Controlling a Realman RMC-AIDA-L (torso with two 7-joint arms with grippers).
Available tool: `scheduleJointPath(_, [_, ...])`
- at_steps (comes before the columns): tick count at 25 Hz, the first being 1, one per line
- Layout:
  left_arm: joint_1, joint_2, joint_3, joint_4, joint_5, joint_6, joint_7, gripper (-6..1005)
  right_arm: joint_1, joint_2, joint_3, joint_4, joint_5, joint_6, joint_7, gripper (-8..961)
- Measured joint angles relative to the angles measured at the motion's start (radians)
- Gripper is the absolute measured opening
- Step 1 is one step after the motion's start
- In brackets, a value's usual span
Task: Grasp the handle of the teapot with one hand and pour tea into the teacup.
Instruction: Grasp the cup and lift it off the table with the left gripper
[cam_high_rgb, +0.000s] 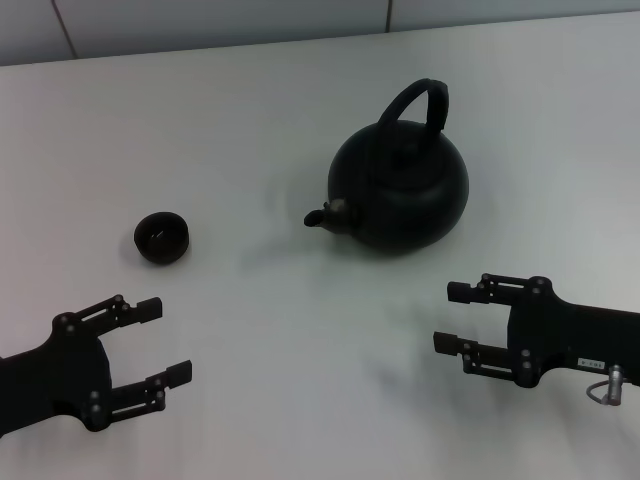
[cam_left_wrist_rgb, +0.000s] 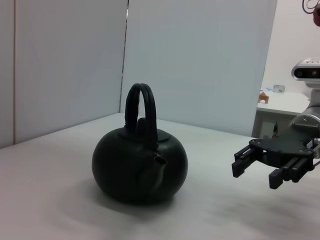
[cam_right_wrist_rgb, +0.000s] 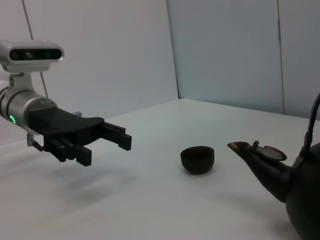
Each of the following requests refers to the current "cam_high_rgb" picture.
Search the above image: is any black teapot lid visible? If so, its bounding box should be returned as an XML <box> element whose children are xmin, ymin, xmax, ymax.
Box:
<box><xmin>372</xmin><ymin>130</ymin><xmax>441</xmax><ymax>190</ymax></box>

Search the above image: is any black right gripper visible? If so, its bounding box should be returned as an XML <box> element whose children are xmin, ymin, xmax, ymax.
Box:
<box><xmin>432</xmin><ymin>272</ymin><xmax>640</xmax><ymax>389</ymax></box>

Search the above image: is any right gripper metal plug cable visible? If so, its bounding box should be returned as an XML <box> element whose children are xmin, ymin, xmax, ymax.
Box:
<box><xmin>584</xmin><ymin>364</ymin><xmax>627</xmax><ymax>408</ymax></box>

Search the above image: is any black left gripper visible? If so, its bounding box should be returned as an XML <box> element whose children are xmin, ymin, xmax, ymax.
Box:
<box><xmin>0</xmin><ymin>294</ymin><xmax>194</xmax><ymax>434</ymax></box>

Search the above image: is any black round teapot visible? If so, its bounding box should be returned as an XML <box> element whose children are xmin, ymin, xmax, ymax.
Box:
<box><xmin>303</xmin><ymin>78</ymin><xmax>470</xmax><ymax>260</ymax></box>

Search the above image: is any small dark teacup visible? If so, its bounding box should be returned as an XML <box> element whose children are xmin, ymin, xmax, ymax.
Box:
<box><xmin>133</xmin><ymin>212</ymin><xmax>191</xmax><ymax>266</ymax></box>

